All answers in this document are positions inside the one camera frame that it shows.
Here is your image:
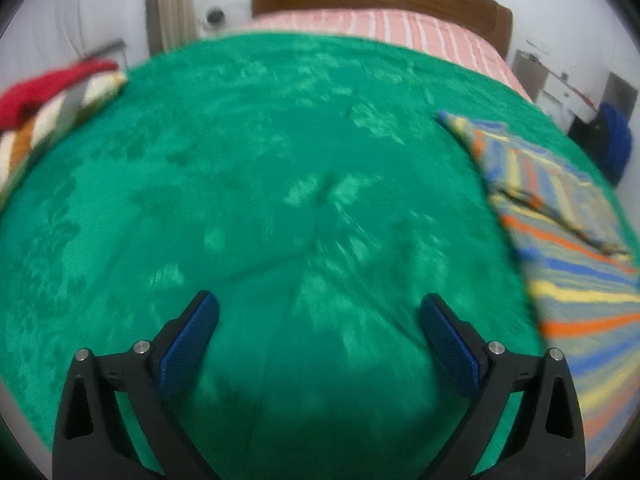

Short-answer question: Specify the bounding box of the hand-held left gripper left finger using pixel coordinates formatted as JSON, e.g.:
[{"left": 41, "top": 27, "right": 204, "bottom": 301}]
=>
[{"left": 52, "top": 290, "right": 221, "bottom": 480}]

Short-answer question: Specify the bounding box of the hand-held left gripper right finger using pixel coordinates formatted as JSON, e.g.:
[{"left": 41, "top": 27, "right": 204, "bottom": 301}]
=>
[{"left": 417, "top": 294, "right": 587, "bottom": 480}]

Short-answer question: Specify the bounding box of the striped knit sweater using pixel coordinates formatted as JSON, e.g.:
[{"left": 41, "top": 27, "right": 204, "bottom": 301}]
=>
[{"left": 435, "top": 110, "right": 640, "bottom": 471}]

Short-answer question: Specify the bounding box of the green patterned blanket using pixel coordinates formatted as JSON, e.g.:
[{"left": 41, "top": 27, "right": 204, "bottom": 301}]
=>
[{"left": 0, "top": 32, "right": 631, "bottom": 476}]

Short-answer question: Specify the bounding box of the red and striped cloth pile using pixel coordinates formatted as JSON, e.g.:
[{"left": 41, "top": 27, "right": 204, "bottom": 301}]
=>
[{"left": 0, "top": 71, "right": 128, "bottom": 201}]

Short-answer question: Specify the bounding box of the blue cloth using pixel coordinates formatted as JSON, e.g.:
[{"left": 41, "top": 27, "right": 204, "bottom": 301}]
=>
[{"left": 597, "top": 102, "right": 633, "bottom": 181}]

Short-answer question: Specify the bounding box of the white desk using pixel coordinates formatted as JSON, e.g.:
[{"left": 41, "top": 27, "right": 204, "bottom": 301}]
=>
[{"left": 542, "top": 67, "right": 601, "bottom": 126}]

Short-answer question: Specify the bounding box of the grey cabinet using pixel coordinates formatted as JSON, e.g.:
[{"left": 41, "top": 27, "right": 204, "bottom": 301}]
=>
[{"left": 512, "top": 50, "right": 551, "bottom": 103}]

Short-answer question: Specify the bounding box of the black stick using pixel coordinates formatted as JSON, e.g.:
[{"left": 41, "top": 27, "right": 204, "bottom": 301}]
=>
[{"left": 82, "top": 40, "right": 126, "bottom": 61}]

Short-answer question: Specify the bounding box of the pink striped bed sheet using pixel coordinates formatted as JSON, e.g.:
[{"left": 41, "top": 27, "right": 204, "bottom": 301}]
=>
[{"left": 245, "top": 8, "right": 533, "bottom": 103}]

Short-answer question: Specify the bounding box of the beige curtain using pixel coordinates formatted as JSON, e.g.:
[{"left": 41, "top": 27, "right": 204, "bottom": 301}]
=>
[{"left": 150, "top": 0, "right": 193, "bottom": 53}]

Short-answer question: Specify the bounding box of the small white round camera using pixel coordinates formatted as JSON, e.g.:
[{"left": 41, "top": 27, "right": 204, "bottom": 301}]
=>
[{"left": 197, "top": 6, "right": 228, "bottom": 36}]

